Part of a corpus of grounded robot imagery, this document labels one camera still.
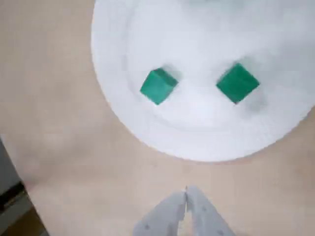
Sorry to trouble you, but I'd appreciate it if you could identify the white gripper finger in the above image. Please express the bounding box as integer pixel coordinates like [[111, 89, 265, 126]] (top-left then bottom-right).
[[186, 185, 237, 236], [132, 189, 187, 236]]

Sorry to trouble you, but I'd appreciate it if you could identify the green cube block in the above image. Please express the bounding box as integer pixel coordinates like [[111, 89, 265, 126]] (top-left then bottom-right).
[[216, 62, 260, 104], [139, 67, 179, 106]]

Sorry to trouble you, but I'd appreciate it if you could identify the white paper plate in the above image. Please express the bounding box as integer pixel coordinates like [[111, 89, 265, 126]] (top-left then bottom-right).
[[90, 0, 315, 163]]

